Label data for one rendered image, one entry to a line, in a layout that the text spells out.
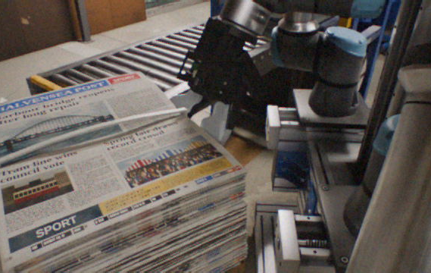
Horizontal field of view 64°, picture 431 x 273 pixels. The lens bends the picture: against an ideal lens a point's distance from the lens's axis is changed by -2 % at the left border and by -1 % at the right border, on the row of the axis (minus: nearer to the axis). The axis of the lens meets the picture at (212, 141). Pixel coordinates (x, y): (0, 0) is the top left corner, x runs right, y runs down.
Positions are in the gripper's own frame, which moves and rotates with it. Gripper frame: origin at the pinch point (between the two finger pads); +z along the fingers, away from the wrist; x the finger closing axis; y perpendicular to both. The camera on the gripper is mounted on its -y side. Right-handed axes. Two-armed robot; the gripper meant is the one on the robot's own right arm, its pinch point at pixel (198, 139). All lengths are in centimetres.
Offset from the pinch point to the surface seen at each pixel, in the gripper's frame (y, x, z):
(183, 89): -32, -54, 4
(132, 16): -171, -425, 7
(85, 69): -12, -94, 16
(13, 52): -36, -373, 89
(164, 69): -35, -76, 3
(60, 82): -2, -87, 22
